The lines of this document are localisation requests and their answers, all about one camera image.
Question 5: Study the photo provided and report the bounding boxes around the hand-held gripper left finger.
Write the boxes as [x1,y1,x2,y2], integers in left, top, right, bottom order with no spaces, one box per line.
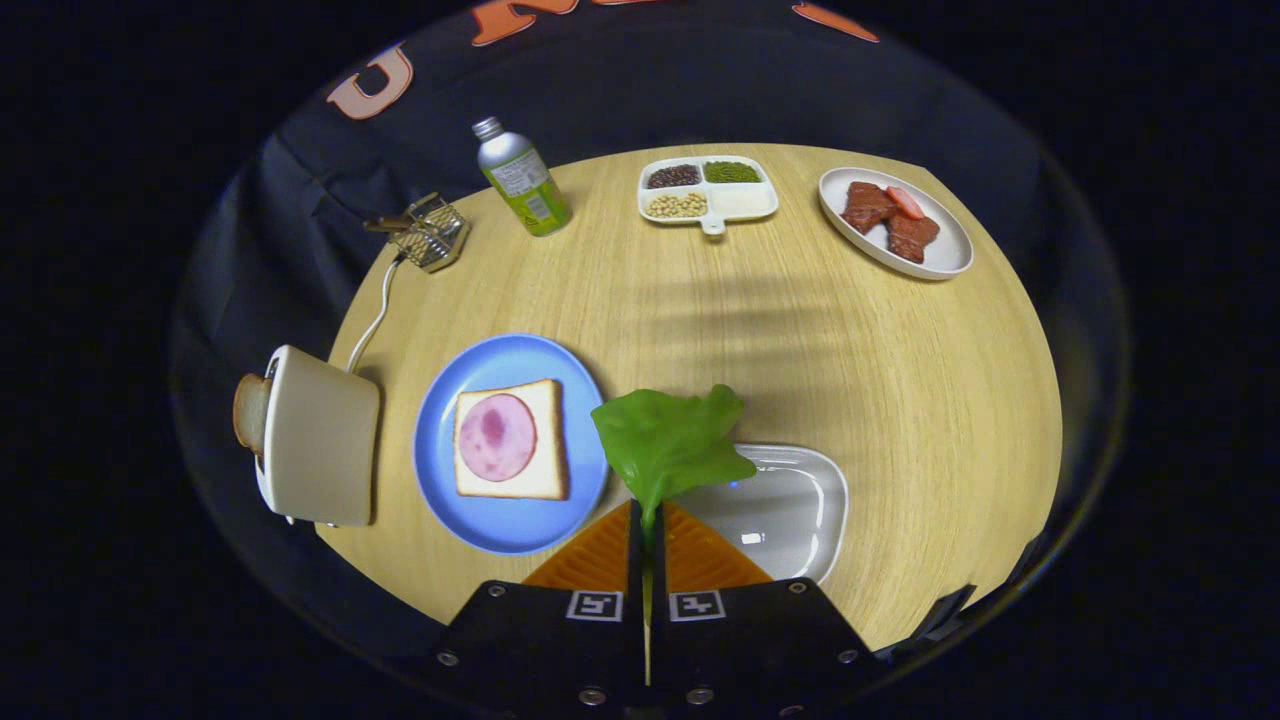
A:
[432,500,646,716]

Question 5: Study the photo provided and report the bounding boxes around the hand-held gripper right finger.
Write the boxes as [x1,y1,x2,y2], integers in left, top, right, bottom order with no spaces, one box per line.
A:
[648,500,883,716]

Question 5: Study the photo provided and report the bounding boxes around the green lettuce leaf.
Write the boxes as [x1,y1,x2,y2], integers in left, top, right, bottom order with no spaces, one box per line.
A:
[590,384,758,546]

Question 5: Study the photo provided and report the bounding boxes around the brown toast slice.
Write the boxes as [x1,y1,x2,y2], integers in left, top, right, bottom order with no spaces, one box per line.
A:
[233,373,273,456]

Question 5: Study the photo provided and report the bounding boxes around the blue round plate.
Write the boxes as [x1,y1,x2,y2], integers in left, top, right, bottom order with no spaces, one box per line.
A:
[413,333,611,556]

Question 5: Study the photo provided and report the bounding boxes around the white rounded square dish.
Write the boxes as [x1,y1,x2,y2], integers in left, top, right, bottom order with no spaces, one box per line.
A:
[680,443,850,584]

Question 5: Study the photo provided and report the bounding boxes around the white bread slice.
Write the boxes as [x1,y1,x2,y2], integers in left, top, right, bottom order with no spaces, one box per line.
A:
[453,379,569,501]

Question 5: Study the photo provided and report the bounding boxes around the pink ham slice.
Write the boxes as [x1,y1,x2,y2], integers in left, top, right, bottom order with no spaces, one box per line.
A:
[458,393,538,483]

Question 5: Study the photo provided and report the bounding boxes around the cream white toaster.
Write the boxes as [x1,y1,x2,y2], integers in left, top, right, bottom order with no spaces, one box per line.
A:
[255,345,382,528]

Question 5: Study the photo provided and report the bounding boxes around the white divided tray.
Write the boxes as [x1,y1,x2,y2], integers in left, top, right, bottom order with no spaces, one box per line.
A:
[637,155,780,236]

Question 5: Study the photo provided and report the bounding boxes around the white rice grains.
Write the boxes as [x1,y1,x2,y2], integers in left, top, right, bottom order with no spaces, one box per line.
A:
[712,186,776,216]

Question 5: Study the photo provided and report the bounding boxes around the silver bottle green label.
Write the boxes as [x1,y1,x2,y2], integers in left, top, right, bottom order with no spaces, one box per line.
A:
[472,116,574,238]

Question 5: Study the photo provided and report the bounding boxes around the brown meat piece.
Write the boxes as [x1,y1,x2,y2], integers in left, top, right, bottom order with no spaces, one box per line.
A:
[886,212,941,264]
[841,181,898,235]

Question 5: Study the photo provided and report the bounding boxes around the white oval meat plate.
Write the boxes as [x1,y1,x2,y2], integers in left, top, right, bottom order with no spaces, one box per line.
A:
[818,166,975,281]

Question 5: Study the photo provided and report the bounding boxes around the white toaster cable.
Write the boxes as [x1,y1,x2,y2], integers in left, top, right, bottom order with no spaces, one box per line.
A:
[345,255,403,374]

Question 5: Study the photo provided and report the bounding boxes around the small wire basket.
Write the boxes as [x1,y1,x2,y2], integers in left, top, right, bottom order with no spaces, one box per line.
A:
[363,192,471,273]

